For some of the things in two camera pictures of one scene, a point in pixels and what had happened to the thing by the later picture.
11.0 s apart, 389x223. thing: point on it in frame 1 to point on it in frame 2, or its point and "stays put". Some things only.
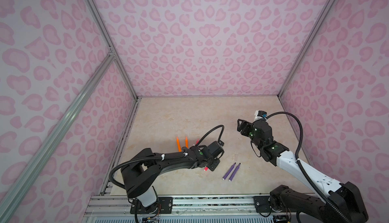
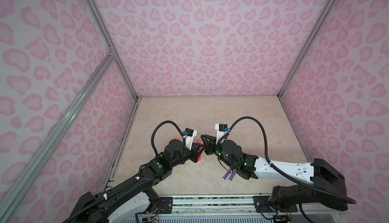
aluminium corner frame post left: x=104 y=32 stays put
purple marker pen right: x=234 y=173 stays put
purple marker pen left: x=228 y=171 stays put
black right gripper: x=247 y=126 to x=209 y=146
